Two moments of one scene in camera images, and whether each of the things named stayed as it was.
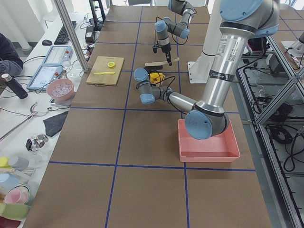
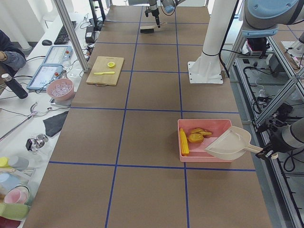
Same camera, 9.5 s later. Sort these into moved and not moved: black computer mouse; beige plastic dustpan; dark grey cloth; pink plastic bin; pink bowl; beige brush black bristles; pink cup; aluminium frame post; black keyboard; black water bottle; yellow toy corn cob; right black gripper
Moved: yellow toy corn cob; beige plastic dustpan; right black gripper; beige brush black bristles
Not moved: dark grey cloth; black water bottle; black computer mouse; pink cup; pink plastic bin; black keyboard; aluminium frame post; pink bowl
